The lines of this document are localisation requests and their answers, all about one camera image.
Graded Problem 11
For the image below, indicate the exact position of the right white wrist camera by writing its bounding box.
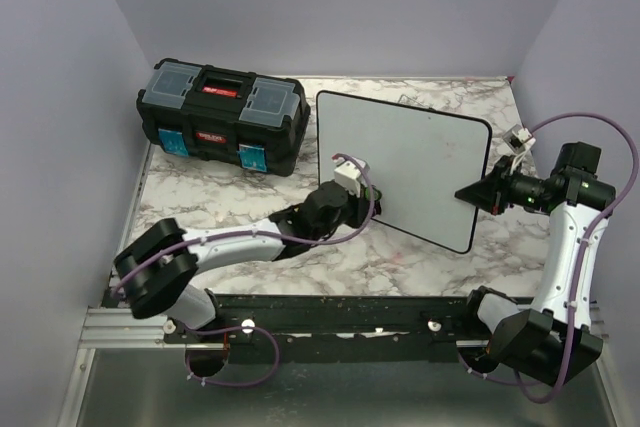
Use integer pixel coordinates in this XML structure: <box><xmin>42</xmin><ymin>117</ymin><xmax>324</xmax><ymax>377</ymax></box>
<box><xmin>502</xmin><ymin>125</ymin><xmax>536</xmax><ymax>171</ymax></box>

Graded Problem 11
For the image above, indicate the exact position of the purple cable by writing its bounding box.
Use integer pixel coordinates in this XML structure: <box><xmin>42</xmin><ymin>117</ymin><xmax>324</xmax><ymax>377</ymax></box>
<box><xmin>458</xmin><ymin>112</ymin><xmax>640</xmax><ymax>404</ymax></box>
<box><xmin>110</xmin><ymin>151</ymin><xmax>376</xmax><ymax>388</ymax></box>

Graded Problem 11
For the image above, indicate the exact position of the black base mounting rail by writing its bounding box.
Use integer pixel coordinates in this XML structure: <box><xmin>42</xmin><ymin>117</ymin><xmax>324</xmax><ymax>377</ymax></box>
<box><xmin>165</xmin><ymin>294</ymin><xmax>490</xmax><ymax>367</ymax></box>

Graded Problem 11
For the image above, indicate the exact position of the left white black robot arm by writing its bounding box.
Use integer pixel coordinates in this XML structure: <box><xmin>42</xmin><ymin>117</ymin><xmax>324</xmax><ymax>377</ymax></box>
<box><xmin>111</xmin><ymin>181</ymin><xmax>381</xmax><ymax>342</ymax></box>

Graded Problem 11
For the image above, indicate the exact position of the white dry-erase whiteboard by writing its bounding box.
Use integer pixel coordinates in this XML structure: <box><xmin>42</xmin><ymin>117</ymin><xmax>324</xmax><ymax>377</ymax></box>
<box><xmin>316</xmin><ymin>90</ymin><xmax>492</xmax><ymax>254</ymax></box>

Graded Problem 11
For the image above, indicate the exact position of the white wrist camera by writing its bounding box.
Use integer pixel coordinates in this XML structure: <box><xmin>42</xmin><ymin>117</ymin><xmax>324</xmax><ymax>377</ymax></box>
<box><xmin>332</xmin><ymin>156</ymin><xmax>369</xmax><ymax>197</ymax></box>
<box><xmin>502</xmin><ymin>125</ymin><xmax>536</xmax><ymax>171</ymax></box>

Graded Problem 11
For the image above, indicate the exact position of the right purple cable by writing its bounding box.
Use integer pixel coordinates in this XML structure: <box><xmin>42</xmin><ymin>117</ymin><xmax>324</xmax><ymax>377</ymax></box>
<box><xmin>458</xmin><ymin>112</ymin><xmax>640</xmax><ymax>404</ymax></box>

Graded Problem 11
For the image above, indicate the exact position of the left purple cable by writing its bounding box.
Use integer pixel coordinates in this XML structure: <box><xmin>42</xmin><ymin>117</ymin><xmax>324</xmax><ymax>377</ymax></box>
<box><xmin>110</xmin><ymin>151</ymin><xmax>376</xmax><ymax>388</ymax></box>

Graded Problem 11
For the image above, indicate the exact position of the green black whiteboard eraser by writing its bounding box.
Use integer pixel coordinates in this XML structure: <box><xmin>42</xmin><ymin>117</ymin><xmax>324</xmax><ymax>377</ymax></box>
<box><xmin>366</xmin><ymin>187</ymin><xmax>382</xmax><ymax>216</ymax></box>

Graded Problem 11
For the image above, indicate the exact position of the aluminium extrusion frame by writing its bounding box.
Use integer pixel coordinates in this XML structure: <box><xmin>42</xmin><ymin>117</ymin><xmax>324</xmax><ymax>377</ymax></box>
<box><xmin>54</xmin><ymin>74</ymin><xmax>624</xmax><ymax>427</ymax></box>

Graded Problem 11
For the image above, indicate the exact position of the black plastic toolbox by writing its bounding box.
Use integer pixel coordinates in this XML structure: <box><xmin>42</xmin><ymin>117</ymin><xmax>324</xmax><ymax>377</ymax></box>
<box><xmin>136</xmin><ymin>58</ymin><xmax>311</xmax><ymax>177</ymax></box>

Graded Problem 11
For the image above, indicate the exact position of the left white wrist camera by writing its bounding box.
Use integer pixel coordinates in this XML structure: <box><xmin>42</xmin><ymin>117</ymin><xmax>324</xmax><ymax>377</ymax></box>
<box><xmin>332</xmin><ymin>156</ymin><xmax>369</xmax><ymax>197</ymax></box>

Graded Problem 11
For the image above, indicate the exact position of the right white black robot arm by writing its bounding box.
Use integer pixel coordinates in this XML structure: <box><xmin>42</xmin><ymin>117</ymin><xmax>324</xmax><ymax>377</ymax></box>
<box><xmin>455</xmin><ymin>142</ymin><xmax>616</xmax><ymax>386</ymax></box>

